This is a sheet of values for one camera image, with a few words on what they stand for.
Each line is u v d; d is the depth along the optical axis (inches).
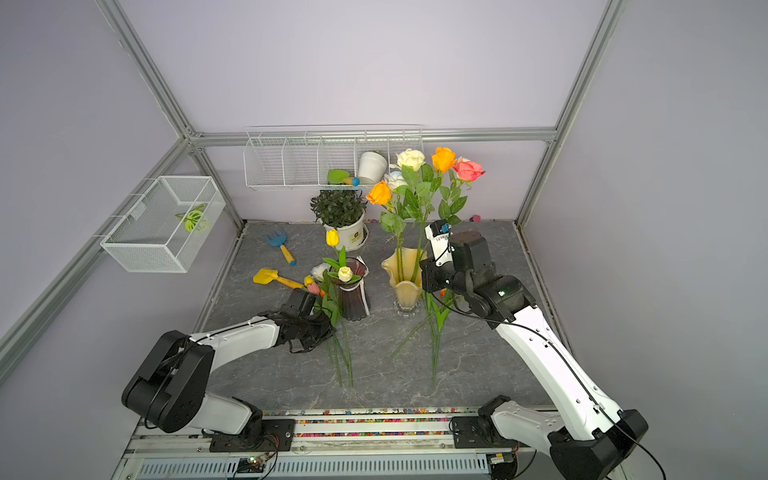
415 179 28.0
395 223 30.7
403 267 34.1
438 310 37.5
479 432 25.3
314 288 37.8
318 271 39.2
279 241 45.5
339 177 39.0
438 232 23.3
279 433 29.2
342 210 40.0
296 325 27.2
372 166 36.2
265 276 40.6
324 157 38.8
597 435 14.5
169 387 17.0
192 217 31.8
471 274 19.6
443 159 29.0
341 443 29.0
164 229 32.3
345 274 26.7
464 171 27.8
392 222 31.0
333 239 30.2
